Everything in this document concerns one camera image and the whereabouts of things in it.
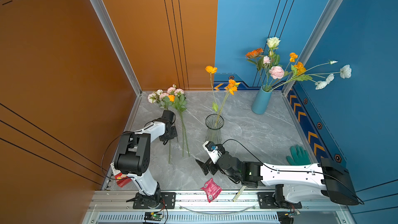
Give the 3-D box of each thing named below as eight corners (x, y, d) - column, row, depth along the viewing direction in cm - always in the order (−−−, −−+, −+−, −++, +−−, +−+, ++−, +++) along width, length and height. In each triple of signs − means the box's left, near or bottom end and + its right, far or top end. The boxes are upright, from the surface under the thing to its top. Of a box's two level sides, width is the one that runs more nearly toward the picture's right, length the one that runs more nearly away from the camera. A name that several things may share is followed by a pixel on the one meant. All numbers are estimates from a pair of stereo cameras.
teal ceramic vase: (253, 114, 109) (262, 93, 92) (251, 106, 114) (259, 84, 97) (263, 114, 109) (274, 93, 92) (261, 106, 114) (271, 84, 97)
